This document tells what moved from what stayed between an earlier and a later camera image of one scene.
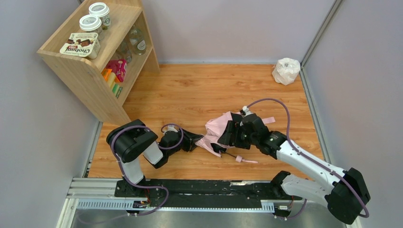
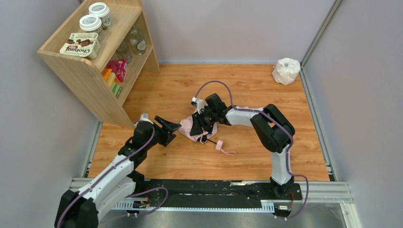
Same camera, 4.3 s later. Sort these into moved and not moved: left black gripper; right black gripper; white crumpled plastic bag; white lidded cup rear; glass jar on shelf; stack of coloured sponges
Moved: right black gripper; left black gripper
Not moved: white crumpled plastic bag; stack of coloured sponges; white lidded cup rear; glass jar on shelf
